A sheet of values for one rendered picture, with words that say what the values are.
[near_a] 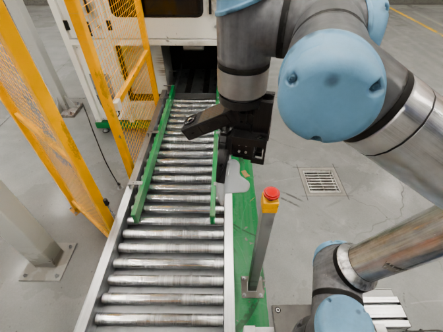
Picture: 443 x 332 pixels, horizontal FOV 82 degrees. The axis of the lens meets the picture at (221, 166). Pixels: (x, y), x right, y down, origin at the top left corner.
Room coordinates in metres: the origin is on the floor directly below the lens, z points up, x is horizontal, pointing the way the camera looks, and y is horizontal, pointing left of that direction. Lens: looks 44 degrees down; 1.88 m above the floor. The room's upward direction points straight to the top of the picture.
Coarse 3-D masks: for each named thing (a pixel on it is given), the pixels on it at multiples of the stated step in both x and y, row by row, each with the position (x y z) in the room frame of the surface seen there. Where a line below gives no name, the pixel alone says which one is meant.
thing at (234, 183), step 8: (232, 160) 0.33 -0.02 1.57; (232, 168) 0.32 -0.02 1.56; (232, 176) 0.31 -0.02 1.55; (240, 176) 0.31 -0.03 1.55; (216, 184) 0.31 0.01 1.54; (224, 184) 0.30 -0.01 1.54; (232, 184) 0.31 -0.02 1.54; (240, 184) 0.30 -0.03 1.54; (248, 184) 0.30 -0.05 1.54; (216, 192) 0.31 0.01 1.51; (224, 192) 0.30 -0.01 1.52; (232, 192) 0.30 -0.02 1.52
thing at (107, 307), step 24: (168, 192) 1.16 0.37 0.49; (192, 192) 1.16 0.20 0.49; (144, 216) 0.97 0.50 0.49; (168, 216) 0.97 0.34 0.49; (192, 216) 0.97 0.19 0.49; (216, 216) 0.97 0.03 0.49; (144, 240) 0.79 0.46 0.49; (168, 240) 0.79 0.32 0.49; (192, 240) 0.79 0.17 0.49; (216, 240) 0.79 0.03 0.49; (120, 288) 0.52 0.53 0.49; (144, 288) 0.52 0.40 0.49; (168, 288) 0.52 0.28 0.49; (192, 288) 0.52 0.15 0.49; (216, 288) 0.52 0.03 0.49; (120, 312) 0.40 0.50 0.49; (144, 312) 0.40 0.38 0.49; (168, 312) 0.40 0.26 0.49; (192, 312) 0.40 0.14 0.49; (216, 312) 0.40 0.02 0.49
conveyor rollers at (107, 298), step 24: (168, 120) 1.98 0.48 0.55; (168, 144) 1.62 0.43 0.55; (192, 144) 1.62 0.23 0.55; (144, 168) 1.35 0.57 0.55; (168, 168) 1.35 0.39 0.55; (192, 168) 1.35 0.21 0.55; (120, 264) 0.62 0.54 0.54; (144, 264) 0.62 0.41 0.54; (168, 264) 0.62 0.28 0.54; (192, 264) 0.62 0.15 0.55; (216, 264) 0.62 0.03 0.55
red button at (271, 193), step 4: (268, 188) 0.73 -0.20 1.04; (272, 188) 0.73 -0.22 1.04; (276, 188) 0.73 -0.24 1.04; (264, 192) 0.71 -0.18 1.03; (268, 192) 0.70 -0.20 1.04; (272, 192) 0.70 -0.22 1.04; (276, 192) 0.70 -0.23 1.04; (264, 196) 0.69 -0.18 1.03; (268, 196) 0.69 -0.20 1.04; (272, 196) 0.68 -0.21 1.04; (276, 196) 0.69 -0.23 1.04; (272, 200) 0.69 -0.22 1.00
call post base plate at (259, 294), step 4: (244, 276) 0.78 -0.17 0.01; (248, 276) 0.78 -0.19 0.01; (260, 276) 0.78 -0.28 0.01; (244, 280) 0.75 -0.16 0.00; (260, 280) 0.75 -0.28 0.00; (244, 284) 0.73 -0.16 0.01; (260, 284) 0.73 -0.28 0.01; (244, 288) 0.70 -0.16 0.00; (260, 288) 0.70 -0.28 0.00; (244, 292) 0.67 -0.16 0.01; (248, 292) 0.67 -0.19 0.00; (252, 292) 0.67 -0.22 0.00; (256, 292) 0.67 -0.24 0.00; (260, 292) 0.67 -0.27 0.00; (244, 296) 0.64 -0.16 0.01; (248, 296) 0.64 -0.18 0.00; (252, 296) 0.64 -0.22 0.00; (256, 296) 0.64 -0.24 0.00; (260, 296) 0.64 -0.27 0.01
